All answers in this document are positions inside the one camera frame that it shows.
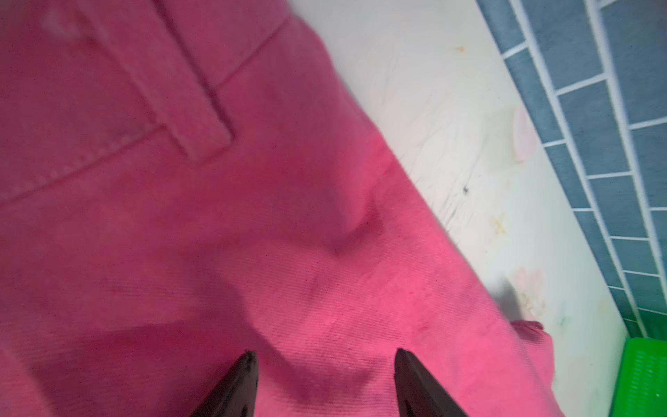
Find green plastic basket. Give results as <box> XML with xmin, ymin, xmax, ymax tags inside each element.
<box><xmin>610</xmin><ymin>338</ymin><xmax>667</xmax><ymax>417</ymax></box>

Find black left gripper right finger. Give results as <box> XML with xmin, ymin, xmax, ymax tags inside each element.
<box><xmin>394</xmin><ymin>349</ymin><xmax>467</xmax><ymax>417</ymax></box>

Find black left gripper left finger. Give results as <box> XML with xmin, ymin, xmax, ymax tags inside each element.
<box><xmin>190</xmin><ymin>351</ymin><xmax>259</xmax><ymax>417</ymax></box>

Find pink long pants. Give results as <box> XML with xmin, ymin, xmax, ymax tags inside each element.
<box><xmin>1</xmin><ymin>1</ymin><xmax>561</xmax><ymax>416</ymax></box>

